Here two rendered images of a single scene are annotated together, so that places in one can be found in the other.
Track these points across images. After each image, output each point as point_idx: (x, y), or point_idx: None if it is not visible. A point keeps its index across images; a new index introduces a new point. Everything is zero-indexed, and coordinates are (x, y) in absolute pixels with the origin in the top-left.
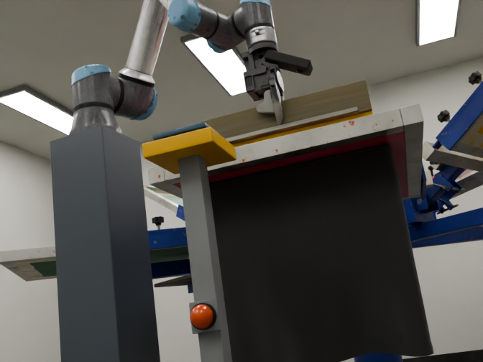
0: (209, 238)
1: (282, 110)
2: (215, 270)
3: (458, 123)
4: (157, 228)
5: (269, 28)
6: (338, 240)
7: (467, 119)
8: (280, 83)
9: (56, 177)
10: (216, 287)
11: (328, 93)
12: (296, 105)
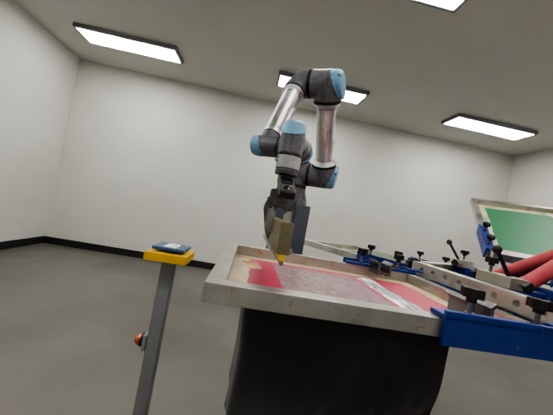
0: (154, 305)
1: (269, 226)
2: (155, 321)
3: None
4: (369, 252)
5: (283, 156)
6: (236, 347)
7: None
8: (281, 202)
9: None
10: (151, 330)
11: (276, 223)
12: (273, 226)
